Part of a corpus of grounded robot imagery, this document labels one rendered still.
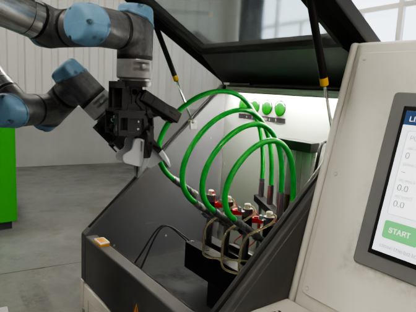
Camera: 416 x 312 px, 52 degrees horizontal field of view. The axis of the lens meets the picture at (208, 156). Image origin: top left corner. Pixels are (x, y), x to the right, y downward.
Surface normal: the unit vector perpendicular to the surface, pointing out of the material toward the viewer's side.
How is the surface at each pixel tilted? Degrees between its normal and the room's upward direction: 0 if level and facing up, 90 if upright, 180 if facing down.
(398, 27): 90
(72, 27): 90
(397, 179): 76
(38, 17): 95
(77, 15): 90
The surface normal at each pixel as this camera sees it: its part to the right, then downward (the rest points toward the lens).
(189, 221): 0.59, 0.15
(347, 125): -0.77, -0.18
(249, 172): -0.80, 0.06
